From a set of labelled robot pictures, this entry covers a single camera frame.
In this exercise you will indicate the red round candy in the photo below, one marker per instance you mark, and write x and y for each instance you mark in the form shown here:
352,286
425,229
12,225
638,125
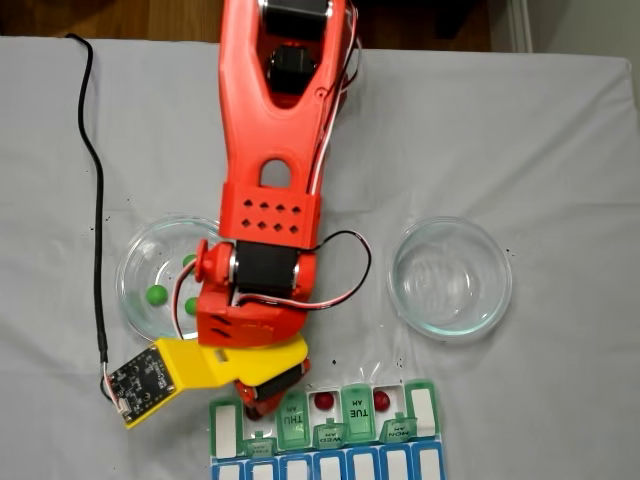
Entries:
382,400
324,400

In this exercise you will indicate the green round candy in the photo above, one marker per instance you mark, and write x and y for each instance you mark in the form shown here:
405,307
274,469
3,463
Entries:
189,260
156,295
190,306

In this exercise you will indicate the white weekly pill organizer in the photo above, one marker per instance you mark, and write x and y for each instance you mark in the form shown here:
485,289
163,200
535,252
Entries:
357,415

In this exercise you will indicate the clear glass bowl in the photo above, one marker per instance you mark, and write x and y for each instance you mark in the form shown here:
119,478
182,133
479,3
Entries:
140,250
450,280

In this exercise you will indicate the white tablecloth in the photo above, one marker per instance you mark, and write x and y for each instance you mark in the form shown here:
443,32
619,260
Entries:
550,150

